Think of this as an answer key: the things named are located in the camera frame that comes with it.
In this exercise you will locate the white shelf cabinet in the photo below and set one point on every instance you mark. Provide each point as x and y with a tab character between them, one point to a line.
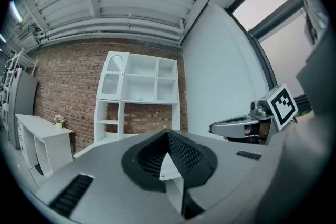
123	86

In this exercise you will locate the white desk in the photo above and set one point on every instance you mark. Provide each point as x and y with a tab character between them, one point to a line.
44	129

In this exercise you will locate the grey refrigerator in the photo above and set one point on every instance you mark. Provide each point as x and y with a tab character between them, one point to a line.
23	97

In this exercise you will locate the small potted flowers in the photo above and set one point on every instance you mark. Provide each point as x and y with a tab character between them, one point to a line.
58	121

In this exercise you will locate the white ceiling pipe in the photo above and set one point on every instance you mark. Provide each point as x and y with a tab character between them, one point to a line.
113	30

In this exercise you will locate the white metal rack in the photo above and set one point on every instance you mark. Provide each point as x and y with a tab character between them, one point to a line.
11	65

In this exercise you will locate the large window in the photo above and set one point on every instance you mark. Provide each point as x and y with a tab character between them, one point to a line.
275	8

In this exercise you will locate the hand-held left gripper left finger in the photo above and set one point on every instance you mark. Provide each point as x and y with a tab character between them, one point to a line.
131	165

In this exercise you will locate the person's grey shirt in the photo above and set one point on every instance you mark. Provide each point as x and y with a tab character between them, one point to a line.
315	152

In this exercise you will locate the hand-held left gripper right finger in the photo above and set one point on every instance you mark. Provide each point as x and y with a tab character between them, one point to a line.
189	160

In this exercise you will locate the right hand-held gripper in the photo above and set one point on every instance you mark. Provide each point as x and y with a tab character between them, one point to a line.
236	127

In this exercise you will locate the long ceiling light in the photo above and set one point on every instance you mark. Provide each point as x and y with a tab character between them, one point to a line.
16	10

